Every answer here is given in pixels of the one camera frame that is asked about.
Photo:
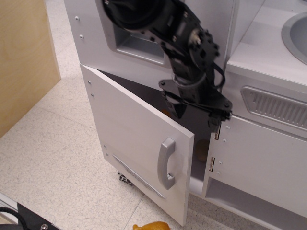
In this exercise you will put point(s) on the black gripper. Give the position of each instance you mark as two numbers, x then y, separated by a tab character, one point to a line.
200	95

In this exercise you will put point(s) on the silver fridge door handle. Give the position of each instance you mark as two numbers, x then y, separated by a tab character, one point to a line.
167	148

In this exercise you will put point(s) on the white fridge door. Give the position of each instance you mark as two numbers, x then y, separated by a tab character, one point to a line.
102	45
133	130

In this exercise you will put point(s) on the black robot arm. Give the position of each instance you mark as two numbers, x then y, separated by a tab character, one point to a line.
190	49

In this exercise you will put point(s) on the silver fridge door emblem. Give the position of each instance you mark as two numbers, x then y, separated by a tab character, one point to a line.
138	177

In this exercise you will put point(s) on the upper brass hinge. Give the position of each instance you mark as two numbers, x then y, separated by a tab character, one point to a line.
217	132

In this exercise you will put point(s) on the brass hinge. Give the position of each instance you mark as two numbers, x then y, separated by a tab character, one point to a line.
217	132
211	166

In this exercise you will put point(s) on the lower brass hinge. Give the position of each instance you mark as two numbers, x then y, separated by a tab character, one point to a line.
211	166

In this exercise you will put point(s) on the white kitchen counter unit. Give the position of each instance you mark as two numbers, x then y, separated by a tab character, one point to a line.
262	61

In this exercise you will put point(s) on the silver ice dispenser recess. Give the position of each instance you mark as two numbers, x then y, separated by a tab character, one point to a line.
131	44

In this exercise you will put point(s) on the white cabinet door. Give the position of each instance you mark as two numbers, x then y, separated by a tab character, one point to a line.
262	162

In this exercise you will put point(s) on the silver vent panel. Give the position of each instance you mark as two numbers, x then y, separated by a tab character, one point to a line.
275	107

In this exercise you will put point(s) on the aluminium extrusion bar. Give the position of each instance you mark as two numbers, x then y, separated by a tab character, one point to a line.
124	179

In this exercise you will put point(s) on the orange toy food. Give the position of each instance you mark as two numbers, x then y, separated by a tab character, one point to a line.
158	225

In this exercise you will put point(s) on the grey toy sink basin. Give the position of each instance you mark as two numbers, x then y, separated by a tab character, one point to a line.
294	36

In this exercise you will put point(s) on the wooden plywood panel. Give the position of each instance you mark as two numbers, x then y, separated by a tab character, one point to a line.
28	64

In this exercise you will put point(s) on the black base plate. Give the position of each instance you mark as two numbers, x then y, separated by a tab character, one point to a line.
34	221

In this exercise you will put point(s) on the aluminium frame rail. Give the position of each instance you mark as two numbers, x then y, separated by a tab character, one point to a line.
7	218

